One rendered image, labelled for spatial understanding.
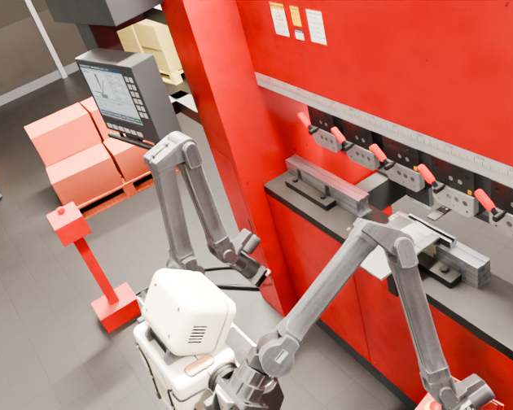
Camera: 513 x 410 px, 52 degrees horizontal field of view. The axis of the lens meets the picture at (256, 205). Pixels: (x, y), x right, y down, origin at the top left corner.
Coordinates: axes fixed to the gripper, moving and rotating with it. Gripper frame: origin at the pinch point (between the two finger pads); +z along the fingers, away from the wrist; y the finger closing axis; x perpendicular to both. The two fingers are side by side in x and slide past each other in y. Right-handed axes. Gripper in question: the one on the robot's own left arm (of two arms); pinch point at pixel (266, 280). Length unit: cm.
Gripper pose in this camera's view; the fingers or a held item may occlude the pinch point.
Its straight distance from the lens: 180.9
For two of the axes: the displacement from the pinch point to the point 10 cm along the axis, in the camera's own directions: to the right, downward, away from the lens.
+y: -5.8, -3.6, 7.3
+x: -5.8, 8.1, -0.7
